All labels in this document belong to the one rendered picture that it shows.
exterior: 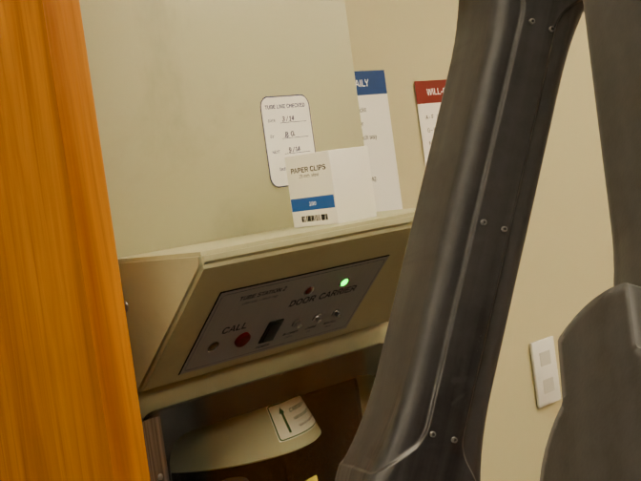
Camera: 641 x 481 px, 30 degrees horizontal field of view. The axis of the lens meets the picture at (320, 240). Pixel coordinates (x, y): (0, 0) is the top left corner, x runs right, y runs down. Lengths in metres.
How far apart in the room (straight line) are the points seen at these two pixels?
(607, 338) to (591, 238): 1.90
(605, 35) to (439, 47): 1.46
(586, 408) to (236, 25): 0.70
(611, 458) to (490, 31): 0.30
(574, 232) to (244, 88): 1.29
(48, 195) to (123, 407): 0.15
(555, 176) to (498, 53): 1.59
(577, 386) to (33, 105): 0.51
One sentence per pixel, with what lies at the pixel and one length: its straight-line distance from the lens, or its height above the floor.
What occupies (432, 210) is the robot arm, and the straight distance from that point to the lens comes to 0.61.
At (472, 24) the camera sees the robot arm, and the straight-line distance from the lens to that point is 0.64.
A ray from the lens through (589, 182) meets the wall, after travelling 2.30.
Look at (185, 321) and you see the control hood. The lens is 0.86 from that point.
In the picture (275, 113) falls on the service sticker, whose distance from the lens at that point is 1.05.
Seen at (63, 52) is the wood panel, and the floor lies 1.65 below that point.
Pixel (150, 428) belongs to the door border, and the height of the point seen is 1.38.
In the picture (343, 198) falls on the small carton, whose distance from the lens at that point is 0.98.
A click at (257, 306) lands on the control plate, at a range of 0.91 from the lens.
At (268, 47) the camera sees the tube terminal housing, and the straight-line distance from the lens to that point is 1.05.
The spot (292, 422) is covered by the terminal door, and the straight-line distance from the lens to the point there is 1.03.
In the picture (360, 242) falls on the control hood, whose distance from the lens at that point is 0.95.
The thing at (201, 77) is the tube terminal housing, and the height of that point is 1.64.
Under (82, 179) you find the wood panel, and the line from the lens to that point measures 0.80.
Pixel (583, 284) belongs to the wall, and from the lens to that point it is 2.25.
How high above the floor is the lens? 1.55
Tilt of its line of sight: 3 degrees down
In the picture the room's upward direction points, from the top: 8 degrees counter-clockwise
